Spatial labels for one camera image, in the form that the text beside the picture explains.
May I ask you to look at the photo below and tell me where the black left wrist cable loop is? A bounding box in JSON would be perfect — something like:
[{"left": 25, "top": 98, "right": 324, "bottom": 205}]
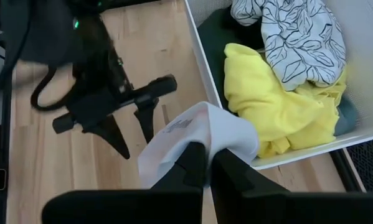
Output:
[{"left": 30, "top": 67, "right": 81, "bottom": 112}]

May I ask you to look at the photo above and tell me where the yellow shirt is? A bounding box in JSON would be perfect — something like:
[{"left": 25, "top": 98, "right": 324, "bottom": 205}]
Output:
[{"left": 223, "top": 42, "right": 349, "bottom": 159}]

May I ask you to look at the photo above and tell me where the black grid floor mat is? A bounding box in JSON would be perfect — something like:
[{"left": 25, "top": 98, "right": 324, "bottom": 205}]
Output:
[{"left": 346, "top": 136, "right": 373, "bottom": 192}]

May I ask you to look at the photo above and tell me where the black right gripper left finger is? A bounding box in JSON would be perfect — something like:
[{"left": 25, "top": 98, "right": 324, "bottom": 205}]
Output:
[{"left": 42, "top": 142, "right": 207, "bottom": 224}]

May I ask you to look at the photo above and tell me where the white perforated plastic basket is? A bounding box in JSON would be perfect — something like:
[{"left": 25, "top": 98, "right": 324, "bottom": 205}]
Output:
[{"left": 183, "top": 0, "right": 373, "bottom": 170}]

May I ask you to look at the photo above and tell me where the white printed T-shirt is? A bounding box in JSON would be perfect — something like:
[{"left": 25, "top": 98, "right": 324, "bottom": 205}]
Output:
[{"left": 138, "top": 101, "right": 260, "bottom": 189}]

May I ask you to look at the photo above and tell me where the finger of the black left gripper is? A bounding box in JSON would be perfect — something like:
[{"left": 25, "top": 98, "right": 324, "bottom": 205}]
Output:
[
  {"left": 133, "top": 98, "right": 159, "bottom": 144},
  {"left": 83, "top": 114, "right": 131, "bottom": 160}
]

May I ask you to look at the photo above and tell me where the white patterned shirt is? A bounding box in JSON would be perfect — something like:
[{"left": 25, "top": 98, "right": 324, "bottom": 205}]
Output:
[{"left": 230, "top": 0, "right": 347, "bottom": 91}]

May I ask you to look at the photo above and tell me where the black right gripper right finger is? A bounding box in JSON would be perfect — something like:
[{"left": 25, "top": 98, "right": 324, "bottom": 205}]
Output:
[{"left": 210, "top": 148, "right": 373, "bottom": 224}]

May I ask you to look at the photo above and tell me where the black garment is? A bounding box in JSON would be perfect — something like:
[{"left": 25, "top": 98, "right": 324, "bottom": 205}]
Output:
[{"left": 229, "top": 12, "right": 267, "bottom": 50}]

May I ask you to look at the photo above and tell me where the dark green sweatshirt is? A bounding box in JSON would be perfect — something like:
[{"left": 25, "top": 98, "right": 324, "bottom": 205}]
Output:
[{"left": 197, "top": 6, "right": 237, "bottom": 110}]

